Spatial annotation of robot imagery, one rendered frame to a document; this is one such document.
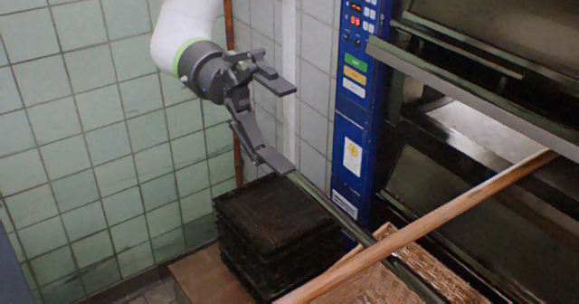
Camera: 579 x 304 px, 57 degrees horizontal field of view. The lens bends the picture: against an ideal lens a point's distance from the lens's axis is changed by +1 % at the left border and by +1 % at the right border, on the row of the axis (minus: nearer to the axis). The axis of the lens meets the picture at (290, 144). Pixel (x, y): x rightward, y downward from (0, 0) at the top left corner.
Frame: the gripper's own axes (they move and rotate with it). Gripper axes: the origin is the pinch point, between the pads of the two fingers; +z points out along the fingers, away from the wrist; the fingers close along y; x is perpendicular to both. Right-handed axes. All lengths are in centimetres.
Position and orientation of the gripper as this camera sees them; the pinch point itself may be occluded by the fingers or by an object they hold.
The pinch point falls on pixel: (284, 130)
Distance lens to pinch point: 76.4
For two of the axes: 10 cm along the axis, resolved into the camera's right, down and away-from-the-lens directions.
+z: 5.7, 4.7, -6.7
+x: -8.2, 3.2, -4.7
